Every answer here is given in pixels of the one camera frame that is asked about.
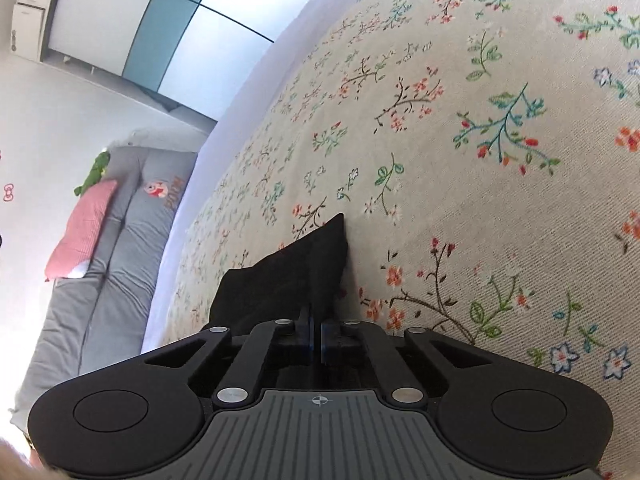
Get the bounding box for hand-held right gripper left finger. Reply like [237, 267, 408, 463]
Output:
[141, 306, 318, 408]

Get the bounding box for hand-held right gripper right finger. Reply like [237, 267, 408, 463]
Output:
[320, 318, 501, 406]

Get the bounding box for black pants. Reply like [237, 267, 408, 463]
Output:
[207, 213, 349, 337]

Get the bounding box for grey floor mattress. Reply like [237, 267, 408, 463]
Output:
[10, 146, 198, 426]

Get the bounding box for floral printed blanket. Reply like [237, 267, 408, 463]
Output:
[165, 0, 640, 476]

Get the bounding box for purple bed sheet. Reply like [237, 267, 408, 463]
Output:
[141, 0, 401, 356]

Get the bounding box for pink checked pillow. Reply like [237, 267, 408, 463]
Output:
[44, 179, 119, 282]

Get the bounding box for green plush toy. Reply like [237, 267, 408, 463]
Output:
[74, 150, 112, 197]

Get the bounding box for white and teal wardrobe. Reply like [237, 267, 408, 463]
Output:
[42, 0, 346, 122]

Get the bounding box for white cabinet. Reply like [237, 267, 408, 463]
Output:
[11, 0, 68, 63]

